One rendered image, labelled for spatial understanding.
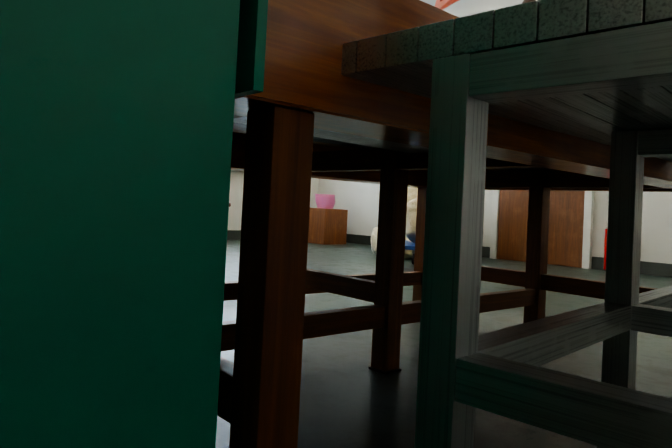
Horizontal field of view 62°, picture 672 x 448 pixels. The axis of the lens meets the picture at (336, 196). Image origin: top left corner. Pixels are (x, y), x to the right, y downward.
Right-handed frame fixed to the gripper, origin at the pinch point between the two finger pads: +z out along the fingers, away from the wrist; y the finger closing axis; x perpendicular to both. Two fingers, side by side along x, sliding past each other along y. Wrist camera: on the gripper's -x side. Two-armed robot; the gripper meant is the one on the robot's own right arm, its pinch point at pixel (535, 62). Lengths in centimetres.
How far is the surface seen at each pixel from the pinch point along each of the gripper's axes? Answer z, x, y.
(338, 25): -2, 19, 72
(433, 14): -6, 14, 54
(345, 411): 74, 44, 26
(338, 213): 384, -269, -364
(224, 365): 36, 44, 77
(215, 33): -1, 26, 90
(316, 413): 77, 43, 33
